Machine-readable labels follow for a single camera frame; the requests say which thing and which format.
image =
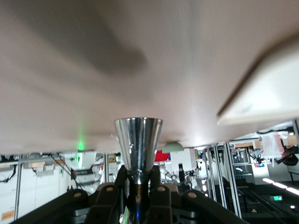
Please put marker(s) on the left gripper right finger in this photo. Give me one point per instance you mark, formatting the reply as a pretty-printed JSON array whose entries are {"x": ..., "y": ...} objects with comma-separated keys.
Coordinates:
[{"x": 163, "y": 205}]

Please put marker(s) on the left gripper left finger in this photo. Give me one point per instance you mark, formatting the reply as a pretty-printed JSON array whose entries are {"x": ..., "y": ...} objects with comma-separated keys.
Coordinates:
[{"x": 105, "y": 205}]

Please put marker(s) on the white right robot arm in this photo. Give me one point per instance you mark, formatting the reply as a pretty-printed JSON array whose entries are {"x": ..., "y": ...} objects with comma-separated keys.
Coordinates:
[{"x": 86, "y": 163}]

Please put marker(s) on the brown table mat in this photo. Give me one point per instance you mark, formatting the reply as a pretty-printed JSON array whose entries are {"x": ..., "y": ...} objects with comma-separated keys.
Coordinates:
[{"x": 70, "y": 105}]

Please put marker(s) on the white rabbit print tray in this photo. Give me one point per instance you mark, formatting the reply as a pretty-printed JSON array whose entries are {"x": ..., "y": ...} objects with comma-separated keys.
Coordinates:
[{"x": 268, "y": 93}]

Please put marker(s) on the ceiling strip light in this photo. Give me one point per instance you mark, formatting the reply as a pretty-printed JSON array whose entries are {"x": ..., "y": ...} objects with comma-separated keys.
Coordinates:
[
  {"x": 279, "y": 185},
  {"x": 267, "y": 180},
  {"x": 293, "y": 191}
]

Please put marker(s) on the green exit sign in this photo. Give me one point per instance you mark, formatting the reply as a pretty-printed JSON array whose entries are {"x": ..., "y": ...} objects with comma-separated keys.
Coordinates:
[{"x": 276, "y": 198}]

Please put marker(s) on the small clear glass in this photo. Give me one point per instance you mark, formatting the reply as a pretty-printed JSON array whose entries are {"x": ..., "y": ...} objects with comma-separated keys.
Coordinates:
[{"x": 139, "y": 144}]

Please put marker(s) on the red background panel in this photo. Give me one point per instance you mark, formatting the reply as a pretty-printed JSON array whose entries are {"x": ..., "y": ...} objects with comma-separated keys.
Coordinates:
[{"x": 162, "y": 156}]

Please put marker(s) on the aluminium frame post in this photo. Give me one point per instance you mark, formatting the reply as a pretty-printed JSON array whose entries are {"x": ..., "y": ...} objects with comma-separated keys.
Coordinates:
[{"x": 233, "y": 182}]

